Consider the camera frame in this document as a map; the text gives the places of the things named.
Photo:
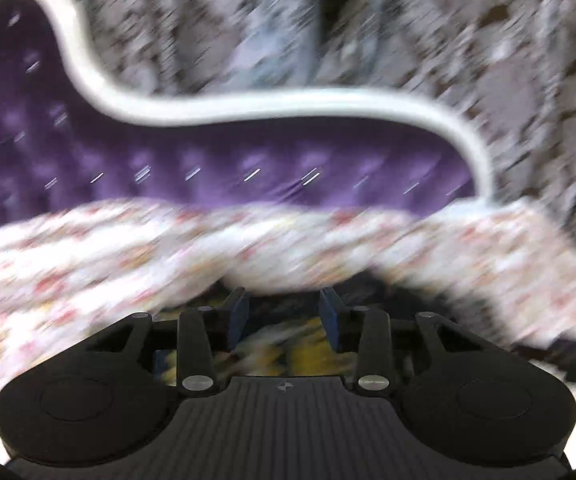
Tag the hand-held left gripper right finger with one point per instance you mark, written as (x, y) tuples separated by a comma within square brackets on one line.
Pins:
[(329, 319)]

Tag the purple tufted headboard white frame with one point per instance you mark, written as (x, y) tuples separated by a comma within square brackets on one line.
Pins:
[(168, 160)]

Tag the dark cloth with yellow print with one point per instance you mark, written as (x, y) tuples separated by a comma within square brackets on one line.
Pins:
[(288, 347)]

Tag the white floral bed sheet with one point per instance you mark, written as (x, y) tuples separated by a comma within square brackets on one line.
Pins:
[(68, 260)]

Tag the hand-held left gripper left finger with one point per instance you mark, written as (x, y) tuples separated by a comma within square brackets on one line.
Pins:
[(238, 319)]

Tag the brown white patterned curtain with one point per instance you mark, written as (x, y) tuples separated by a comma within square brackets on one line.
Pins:
[(518, 60)]

